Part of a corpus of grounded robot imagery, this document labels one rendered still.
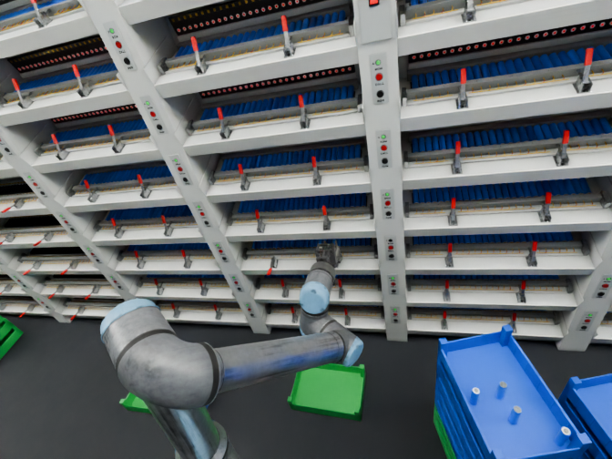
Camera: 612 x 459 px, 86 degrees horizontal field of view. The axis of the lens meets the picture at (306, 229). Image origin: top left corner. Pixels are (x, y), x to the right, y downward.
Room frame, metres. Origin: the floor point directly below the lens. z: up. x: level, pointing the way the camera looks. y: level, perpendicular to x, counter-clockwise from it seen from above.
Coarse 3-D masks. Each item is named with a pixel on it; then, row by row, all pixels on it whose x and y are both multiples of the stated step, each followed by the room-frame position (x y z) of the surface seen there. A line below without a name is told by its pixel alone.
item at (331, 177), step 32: (224, 160) 1.22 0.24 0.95; (256, 160) 1.17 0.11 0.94; (288, 160) 1.09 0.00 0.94; (320, 160) 1.04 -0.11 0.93; (352, 160) 0.98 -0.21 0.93; (224, 192) 1.08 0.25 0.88; (256, 192) 1.03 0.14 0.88; (288, 192) 1.00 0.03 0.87; (320, 192) 0.96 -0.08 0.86; (352, 192) 0.92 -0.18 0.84
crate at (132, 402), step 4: (128, 396) 0.93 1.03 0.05; (132, 396) 0.94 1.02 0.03; (136, 396) 0.94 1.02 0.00; (120, 400) 0.90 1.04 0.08; (124, 400) 0.89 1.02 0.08; (128, 400) 0.92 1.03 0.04; (132, 400) 0.92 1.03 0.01; (136, 400) 0.93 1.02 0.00; (140, 400) 0.92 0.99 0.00; (124, 404) 0.88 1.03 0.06; (128, 404) 0.89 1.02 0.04; (132, 404) 0.91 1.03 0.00; (136, 404) 0.90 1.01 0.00; (140, 404) 0.90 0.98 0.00; (144, 404) 0.89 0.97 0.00; (128, 408) 0.88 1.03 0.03; (132, 408) 0.87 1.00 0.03; (136, 408) 0.86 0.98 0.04; (140, 408) 0.85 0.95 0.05; (144, 408) 0.84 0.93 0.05; (140, 412) 0.86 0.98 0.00; (144, 412) 0.85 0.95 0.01; (148, 412) 0.84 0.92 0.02
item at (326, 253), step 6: (318, 246) 0.93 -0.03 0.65; (324, 246) 0.92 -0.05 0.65; (330, 246) 0.90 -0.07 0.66; (336, 246) 0.91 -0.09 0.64; (318, 252) 0.90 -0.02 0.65; (324, 252) 0.88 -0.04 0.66; (330, 252) 0.88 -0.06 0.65; (318, 258) 0.84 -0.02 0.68; (324, 258) 0.83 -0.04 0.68; (330, 258) 0.87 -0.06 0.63; (336, 258) 0.90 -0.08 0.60; (336, 264) 0.87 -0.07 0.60
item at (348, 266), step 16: (240, 256) 1.14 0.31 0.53; (256, 256) 1.14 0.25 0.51; (272, 256) 1.11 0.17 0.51; (288, 256) 1.09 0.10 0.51; (304, 256) 1.06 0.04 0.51; (352, 256) 0.98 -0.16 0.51; (368, 256) 0.96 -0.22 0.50; (256, 272) 1.09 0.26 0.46; (272, 272) 1.06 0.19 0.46; (288, 272) 1.03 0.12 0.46; (304, 272) 1.01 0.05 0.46; (336, 272) 0.96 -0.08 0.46; (352, 272) 0.94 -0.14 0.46; (368, 272) 0.91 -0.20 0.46
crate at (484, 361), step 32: (448, 352) 0.50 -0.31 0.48; (480, 352) 0.48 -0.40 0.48; (512, 352) 0.45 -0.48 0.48; (480, 384) 0.39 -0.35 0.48; (512, 384) 0.37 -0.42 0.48; (544, 384) 0.33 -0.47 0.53; (480, 416) 0.32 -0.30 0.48; (544, 416) 0.29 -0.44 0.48; (512, 448) 0.24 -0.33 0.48; (544, 448) 0.23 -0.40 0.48; (576, 448) 0.20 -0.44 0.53
